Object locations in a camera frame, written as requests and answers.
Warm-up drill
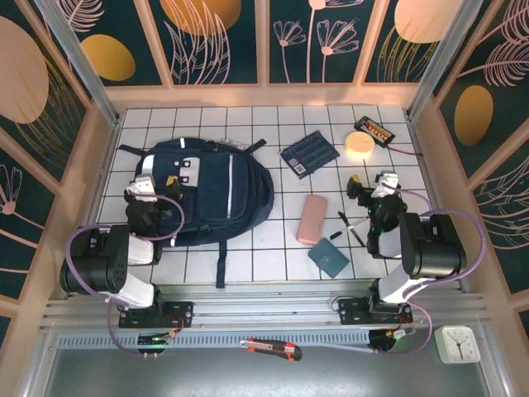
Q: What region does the black pen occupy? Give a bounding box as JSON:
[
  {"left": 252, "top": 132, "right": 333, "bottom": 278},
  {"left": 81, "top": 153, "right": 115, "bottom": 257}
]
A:
[{"left": 337, "top": 211, "right": 367, "bottom": 248}]

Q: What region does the navy blue backpack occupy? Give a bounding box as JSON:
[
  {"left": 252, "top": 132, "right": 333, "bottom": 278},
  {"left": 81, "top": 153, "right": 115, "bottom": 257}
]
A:
[{"left": 117, "top": 137, "right": 276, "bottom": 289}]

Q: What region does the pink glasses case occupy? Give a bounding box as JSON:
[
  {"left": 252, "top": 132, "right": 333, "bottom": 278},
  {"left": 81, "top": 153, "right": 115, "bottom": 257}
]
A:
[{"left": 296, "top": 194, "right": 329, "bottom": 246}]

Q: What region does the navy patterned notebook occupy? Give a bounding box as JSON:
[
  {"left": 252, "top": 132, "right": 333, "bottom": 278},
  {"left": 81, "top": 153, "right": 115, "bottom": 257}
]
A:
[{"left": 279, "top": 130, "right": 342, "bottom": 179}]

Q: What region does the teal leather wallet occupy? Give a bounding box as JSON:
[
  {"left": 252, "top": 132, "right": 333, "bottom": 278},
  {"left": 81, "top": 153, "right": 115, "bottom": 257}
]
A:
[{"left": 307, "top": 237, "right": 350, "bottom": 279}]

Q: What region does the black charger box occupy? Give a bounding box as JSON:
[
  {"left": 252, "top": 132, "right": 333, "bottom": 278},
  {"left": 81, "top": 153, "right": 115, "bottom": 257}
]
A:
[{"left": 354, "top": 116, "right": 398, "bottom": 142}]

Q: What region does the black controller board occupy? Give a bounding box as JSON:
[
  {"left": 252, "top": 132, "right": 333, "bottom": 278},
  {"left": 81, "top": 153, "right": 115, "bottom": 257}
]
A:
[
  {"left": 136, "top": 332, "right": 173, "bottom": 353},
  {"left": 369, "top": 328, "right": 417, "bottom": 355}
]

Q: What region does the white alarm clock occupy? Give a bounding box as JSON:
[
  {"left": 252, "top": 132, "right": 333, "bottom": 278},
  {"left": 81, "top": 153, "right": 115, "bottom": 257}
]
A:
[{"left": 433, "top": 325, "right": 482, "bottom": 365}]

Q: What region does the orange black utility knife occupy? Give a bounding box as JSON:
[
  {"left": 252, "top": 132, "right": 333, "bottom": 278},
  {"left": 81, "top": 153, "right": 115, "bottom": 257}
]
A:
[{"left": 239, "top": 337, "right": 303, "bottom": 362}]

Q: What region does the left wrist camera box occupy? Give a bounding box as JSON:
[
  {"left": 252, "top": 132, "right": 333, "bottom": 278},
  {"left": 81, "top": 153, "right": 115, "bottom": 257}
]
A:
[{"left": 123, "top": 173, "right": 159, "bottom": 203}]

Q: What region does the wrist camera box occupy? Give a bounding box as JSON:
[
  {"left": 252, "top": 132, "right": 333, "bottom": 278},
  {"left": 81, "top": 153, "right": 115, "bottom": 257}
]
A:
[
  {"left": 123, "top": 173, "right": 159, "bottom": 203},
  {"left": 374, "top": 170, "right": 401, "bottom": 195}
]

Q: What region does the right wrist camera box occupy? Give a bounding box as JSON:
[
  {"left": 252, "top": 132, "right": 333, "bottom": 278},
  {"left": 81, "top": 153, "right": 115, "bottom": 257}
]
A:
[{"left": 374, "top": 170, "right": 401, "bottom": 195}]

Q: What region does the thin red cable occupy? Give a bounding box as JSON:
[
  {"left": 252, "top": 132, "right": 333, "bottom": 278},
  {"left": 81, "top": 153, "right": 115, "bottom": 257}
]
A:
[{"left": 390, "top": 142, "right": 425, "bottom": 158}]

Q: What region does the aluminium side rail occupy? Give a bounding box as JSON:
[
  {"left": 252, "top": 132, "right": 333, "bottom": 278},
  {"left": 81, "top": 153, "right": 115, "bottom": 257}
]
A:
[
  {"left": 407, "top": 117, "right": 470, "bottom": 293},
  {"left": 65, "top": 115, "right": 125, "bottom": 299}
]

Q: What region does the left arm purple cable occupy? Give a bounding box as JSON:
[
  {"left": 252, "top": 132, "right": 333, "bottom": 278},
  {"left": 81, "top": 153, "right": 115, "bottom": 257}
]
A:
[{"left": 65, "top": 194, "right": 185, "bottom": 357}]

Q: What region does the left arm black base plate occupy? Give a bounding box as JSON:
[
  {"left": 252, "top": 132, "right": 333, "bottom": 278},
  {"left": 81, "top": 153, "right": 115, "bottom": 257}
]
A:
[{"left": 118, "top": 301, "right": 194, "bottom": 330}]

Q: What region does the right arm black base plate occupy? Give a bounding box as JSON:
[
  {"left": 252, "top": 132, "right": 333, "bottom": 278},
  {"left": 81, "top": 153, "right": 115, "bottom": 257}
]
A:
[{"left": 338, "top": 297, "right": 413, "bottom": 326}]

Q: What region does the grey slotted cable duct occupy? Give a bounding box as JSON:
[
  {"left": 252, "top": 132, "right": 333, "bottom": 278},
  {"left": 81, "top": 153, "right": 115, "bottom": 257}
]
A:
[{"left": 57, "top": 330, "right": 373, "bottom": 355}]

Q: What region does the aluminium mounting rail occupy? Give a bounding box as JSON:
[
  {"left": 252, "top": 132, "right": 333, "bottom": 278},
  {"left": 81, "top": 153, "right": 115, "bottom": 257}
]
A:
[{"left": 41, "top": 279, "right": 491, "bottom": 332}]

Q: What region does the aluminium corner post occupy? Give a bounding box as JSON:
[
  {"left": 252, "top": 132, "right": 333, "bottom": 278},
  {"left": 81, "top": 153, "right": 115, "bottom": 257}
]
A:
[
  {"left": 406, "top": 0, "right": 495, "bottom": 122},
  {"left": 35, "top": 0, "right": 124, "bottom": 125}
]

